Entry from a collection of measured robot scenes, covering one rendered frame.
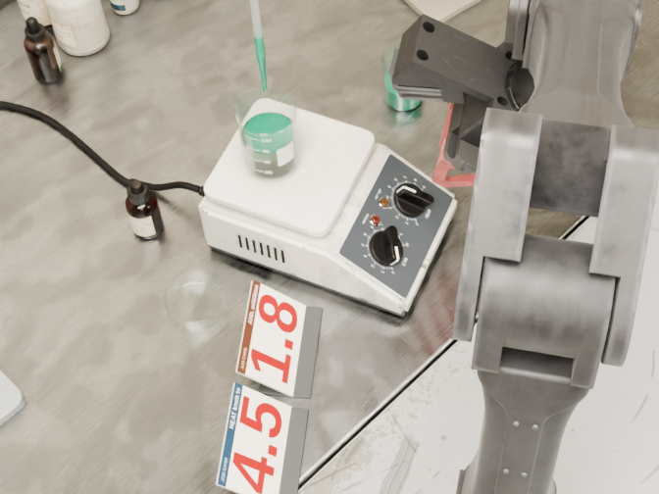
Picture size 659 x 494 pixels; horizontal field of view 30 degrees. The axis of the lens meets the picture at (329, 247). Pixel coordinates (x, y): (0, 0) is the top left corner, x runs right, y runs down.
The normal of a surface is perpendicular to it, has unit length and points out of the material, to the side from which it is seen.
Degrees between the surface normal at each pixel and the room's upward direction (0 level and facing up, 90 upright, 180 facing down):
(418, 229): 30
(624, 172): 41
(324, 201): 0
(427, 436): 0
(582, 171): 67
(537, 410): 81
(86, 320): 0
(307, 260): 90
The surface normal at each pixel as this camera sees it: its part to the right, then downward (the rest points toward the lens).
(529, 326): -0.21, 0.55
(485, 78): 0.41, -0.30
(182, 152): -0.04, -0.55
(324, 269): -0.40, 0.77
